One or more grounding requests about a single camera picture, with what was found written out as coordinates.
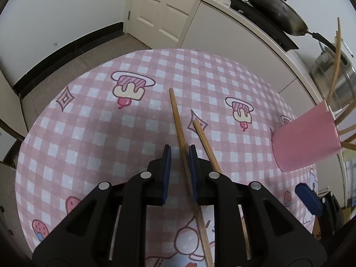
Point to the black induction cooker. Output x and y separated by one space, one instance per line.
281 40

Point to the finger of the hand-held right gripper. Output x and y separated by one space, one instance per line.
308 199

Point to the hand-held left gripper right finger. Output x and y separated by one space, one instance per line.
193 172

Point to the pink checkered tablecloth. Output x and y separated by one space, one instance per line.
97 144

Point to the brown wooden frame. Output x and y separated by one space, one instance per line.
14 135

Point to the pink paper cup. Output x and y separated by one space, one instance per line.
303 141

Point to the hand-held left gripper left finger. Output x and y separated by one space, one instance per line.
166 172

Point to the cream panel door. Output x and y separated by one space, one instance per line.
167 5

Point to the stainless steel steamer pot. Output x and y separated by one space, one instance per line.
345 83

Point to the white cabinet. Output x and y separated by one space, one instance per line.
222 33

